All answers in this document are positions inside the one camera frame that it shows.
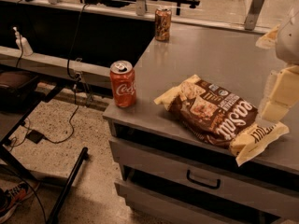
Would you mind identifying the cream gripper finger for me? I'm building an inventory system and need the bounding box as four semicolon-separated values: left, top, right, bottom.
256;24;279;49
259;64;299;123

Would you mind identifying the black power cable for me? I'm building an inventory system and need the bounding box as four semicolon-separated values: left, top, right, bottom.
43;3;90;145

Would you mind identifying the white spray bottle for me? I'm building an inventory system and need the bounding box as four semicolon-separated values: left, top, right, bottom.
13;27;33;56

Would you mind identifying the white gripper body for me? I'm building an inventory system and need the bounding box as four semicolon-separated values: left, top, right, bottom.
276;5;299;65

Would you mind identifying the black power adapter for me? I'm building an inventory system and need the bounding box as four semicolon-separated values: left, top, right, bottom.
25;130;44;144

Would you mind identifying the grey drawer cabinet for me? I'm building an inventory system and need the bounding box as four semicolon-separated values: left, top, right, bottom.
104;24;299;224

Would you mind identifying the red sneaker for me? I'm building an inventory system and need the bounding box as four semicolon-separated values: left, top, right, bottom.
0;181;40;224

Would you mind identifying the black drawer handle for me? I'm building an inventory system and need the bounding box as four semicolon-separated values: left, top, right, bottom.
186;170;221;189

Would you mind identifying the black metal frame leg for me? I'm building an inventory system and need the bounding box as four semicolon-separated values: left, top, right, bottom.
46;147;89;224

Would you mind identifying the orange patterned can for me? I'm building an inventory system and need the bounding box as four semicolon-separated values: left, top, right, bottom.
155;7;172;41

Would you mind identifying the red cola can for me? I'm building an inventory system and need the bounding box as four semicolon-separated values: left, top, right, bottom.
110;61;136;107

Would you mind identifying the grey metal post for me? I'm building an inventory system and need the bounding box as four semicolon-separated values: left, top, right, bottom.
135;0;148;17

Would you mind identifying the brown chip bag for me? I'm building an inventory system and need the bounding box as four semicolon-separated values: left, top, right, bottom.
154;75;289;165

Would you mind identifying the dark side table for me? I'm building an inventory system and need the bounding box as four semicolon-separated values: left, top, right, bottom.
0;71;59;183

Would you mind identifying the grey metal bracket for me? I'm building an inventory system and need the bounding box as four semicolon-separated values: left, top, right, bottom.
244;0;264;31

